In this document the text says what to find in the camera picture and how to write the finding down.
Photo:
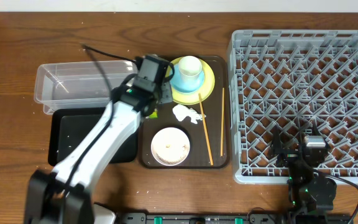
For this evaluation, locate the white bowl with rice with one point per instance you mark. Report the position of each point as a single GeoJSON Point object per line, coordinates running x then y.
{"type": "Point", "coordinates": [170, 146]}

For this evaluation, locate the white cup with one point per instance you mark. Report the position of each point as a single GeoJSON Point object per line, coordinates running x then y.
{"type": "Point", "coordinates": [190, 68]}

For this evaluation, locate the clear plastic bin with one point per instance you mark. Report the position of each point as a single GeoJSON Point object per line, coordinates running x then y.
{"type": "Point", "coordinates": [70, 85]}

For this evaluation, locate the light blue bowl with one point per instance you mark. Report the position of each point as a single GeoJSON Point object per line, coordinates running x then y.
{"type": "Point", "coordinates": [186, 85]}

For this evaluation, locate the white tissue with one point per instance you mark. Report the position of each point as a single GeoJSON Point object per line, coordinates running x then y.
{"type": "Point", "coordinates": [181, 112]}

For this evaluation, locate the left wooden chopstick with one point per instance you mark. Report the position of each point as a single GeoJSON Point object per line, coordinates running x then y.
{"type": "Point", "coordinates": [205, 130]}

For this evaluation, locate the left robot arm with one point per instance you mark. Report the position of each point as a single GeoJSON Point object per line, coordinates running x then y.
{"type": "Point", "coordinates": [64, 194]}

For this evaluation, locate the yellow plate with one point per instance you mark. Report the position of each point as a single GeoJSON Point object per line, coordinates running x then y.
{"type": "Point", "coordinates": [205, 90]}

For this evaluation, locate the black plastic tray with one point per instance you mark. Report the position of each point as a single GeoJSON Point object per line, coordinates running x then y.
{"type": "Point", "coordinates": [70, 126]}

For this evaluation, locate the green snack wrapper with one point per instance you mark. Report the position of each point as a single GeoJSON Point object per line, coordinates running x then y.
{"type": "Point", "coordinates": [154, 114]}

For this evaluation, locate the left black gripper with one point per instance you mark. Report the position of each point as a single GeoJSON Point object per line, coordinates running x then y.
{"type": "Point", "coordinates": [166, 87]}

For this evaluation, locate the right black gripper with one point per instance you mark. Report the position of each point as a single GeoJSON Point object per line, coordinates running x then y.
{"type": "Point", "coordinates": [291, 156]}

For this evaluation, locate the grey dishwasher rack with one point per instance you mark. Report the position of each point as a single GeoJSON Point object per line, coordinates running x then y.
{"type": "Point", "coordinates": [293, 80]}

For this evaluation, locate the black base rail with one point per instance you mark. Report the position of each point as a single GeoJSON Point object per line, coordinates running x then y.
{"type": "Point", "coordinates": [253, 217]}

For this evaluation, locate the dark brown serving tray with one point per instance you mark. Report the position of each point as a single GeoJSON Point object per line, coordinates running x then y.
{"type": "Point", "coordinates": [198, 157]}

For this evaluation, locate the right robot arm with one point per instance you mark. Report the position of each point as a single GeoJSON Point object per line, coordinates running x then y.
{"type": "Point", "coordinates": [311, 195]}

